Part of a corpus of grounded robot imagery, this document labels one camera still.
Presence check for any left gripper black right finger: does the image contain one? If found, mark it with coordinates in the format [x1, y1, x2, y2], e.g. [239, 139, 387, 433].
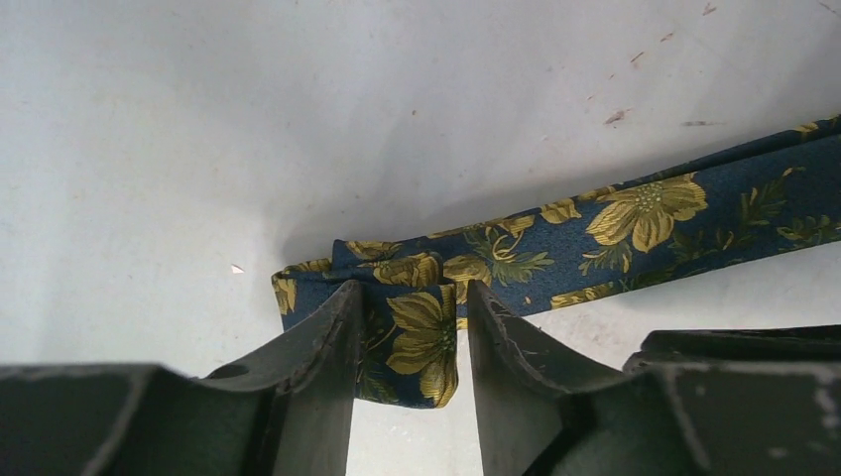
[468, 282, 840, 475]

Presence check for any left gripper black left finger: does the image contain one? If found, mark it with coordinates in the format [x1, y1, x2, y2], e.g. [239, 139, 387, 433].
[1, 282, 363, 475]

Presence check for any navy gold floral tie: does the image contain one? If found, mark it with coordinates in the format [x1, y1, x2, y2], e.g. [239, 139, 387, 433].
[272, 117, 840, 409]

